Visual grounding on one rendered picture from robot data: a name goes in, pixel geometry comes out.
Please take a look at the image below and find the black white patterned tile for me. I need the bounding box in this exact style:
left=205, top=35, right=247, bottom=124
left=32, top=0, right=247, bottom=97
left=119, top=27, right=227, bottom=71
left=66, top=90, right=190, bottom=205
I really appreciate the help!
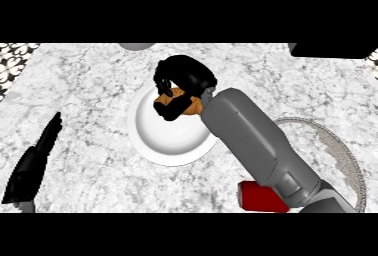
left=0, top=42, right=41, bottom=101
left=364, top=48, right=378, bottom=70

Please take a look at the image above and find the grey round object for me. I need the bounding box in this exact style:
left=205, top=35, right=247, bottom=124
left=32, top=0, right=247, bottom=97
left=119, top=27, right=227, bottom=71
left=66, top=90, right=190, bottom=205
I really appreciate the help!
left=116, top=42, right=157, bottom=52

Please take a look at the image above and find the red block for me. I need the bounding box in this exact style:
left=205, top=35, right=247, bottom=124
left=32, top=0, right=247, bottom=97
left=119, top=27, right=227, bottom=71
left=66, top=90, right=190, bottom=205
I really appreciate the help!
left=236, top=180, right=292, bottom=214

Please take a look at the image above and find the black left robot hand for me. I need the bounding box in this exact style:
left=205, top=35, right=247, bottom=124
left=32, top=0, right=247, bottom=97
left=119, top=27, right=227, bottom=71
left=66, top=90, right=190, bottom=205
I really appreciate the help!
left=0, top=111, right=63, bottom=205

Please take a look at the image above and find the brown croissant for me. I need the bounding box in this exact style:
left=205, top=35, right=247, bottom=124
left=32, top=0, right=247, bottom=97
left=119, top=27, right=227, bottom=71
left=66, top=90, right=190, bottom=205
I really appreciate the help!
left=151, top=86, right=203, bottom=116

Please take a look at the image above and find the black appliance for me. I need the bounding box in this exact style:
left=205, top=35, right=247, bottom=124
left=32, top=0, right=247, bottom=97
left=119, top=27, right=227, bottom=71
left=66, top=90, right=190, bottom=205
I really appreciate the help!
left=287, top=42, right=378, bottom=60

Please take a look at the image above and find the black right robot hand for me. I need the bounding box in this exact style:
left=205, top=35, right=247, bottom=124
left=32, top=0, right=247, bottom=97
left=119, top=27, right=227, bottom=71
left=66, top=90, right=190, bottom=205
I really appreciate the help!
left=151, top=54, right=218, bottom=122

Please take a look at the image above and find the white round plate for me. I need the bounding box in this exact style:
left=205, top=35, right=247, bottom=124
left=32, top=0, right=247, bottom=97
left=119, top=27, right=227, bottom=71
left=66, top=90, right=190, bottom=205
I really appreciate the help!
left=125, top=83, right=218, bottom=167

